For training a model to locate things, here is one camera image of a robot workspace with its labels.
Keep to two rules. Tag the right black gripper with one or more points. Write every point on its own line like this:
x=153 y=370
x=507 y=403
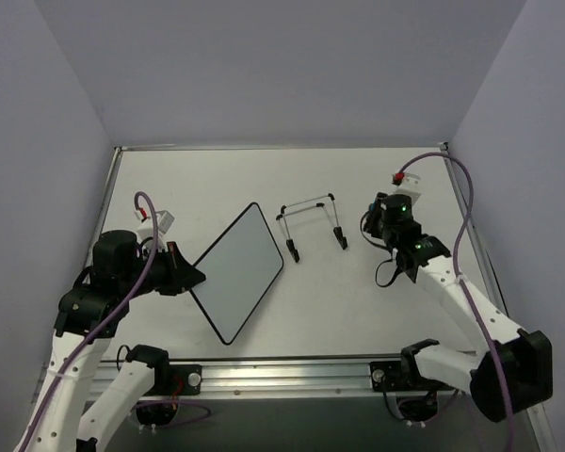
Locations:
x=374 y=216

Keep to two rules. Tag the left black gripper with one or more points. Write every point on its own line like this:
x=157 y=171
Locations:
x=172 y=271

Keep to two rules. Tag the small black-framed whiteboard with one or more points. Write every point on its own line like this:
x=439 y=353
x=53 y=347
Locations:
x=240 y=266

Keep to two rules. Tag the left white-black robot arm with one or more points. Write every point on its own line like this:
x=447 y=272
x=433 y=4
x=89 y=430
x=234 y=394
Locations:
x=122 y=268

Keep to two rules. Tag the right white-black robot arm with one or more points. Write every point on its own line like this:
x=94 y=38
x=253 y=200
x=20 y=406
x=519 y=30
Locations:
x=509 y=369

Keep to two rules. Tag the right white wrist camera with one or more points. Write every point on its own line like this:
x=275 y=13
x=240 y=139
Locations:
x=407 y=184

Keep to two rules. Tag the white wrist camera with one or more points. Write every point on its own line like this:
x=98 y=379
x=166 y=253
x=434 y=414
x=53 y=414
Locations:
x=407 y=184
x=164 y=220

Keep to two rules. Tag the wire whiteboard stand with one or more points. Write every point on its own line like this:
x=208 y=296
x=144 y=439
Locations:
x=310 y=212

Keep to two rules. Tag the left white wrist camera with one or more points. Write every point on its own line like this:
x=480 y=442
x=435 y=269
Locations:
x=164 y=220

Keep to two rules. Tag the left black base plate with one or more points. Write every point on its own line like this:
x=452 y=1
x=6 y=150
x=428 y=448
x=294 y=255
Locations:
x=183 y=380

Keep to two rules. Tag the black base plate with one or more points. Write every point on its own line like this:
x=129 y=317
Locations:
x=388 y=376
x=183 y=380

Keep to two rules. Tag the front aluminium rail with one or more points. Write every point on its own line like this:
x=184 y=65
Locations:
x=289 y=379

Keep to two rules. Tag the left aluminium table rail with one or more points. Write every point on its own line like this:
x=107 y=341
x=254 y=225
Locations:
x=110 y=184

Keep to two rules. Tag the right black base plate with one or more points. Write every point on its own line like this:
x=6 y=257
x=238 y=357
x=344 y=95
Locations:
x=388 y=376

